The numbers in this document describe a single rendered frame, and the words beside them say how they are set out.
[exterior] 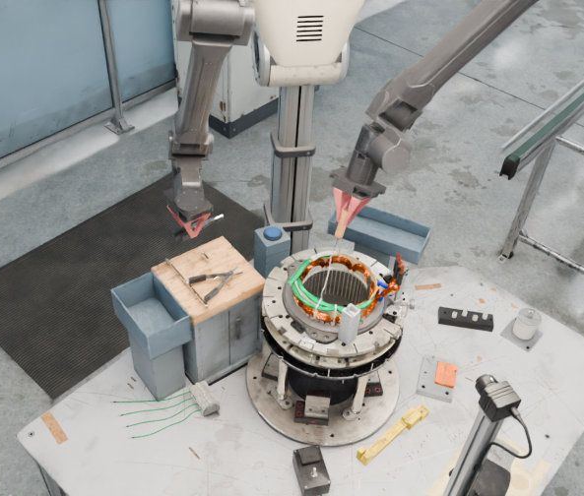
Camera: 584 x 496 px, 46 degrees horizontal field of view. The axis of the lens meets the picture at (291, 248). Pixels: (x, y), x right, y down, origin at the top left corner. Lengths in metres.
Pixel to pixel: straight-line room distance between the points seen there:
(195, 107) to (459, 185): 2.68
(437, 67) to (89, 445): 1.12
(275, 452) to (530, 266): 2.05
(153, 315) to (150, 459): 0.33
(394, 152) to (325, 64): 0.46
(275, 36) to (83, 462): 1.05
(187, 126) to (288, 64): 0.41
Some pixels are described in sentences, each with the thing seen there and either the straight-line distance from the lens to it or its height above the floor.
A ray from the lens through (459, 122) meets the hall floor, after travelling 4.29.
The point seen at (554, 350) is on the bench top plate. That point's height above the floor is 0.78.
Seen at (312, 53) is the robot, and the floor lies 1.47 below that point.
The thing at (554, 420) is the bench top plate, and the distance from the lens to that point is 1.87.
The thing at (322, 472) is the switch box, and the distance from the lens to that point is 1.59.
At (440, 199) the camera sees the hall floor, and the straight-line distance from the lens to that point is 3.65.
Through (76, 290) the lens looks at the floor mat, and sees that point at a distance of 3.09.
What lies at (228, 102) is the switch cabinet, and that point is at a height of 0.23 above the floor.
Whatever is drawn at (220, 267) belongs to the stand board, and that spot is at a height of 1.06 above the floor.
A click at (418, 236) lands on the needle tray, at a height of 1.02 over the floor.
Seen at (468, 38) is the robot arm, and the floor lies 1.70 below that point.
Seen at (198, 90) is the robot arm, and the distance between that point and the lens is 1.18.
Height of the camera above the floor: 2.22
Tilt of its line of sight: 43 degrees down
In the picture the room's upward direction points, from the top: 4 degrees clockwise
